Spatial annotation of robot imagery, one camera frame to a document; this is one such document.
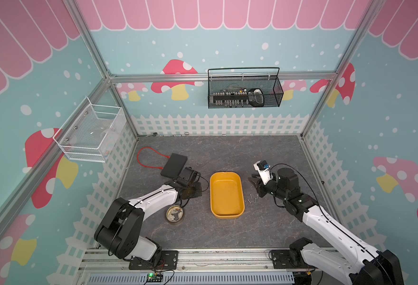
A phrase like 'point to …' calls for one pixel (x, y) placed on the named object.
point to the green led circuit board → (154, 277)
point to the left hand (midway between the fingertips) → (199, 192)
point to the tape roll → (174, 214)
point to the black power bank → (174, 166)
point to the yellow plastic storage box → (227, 199)
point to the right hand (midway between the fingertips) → (251, 176)
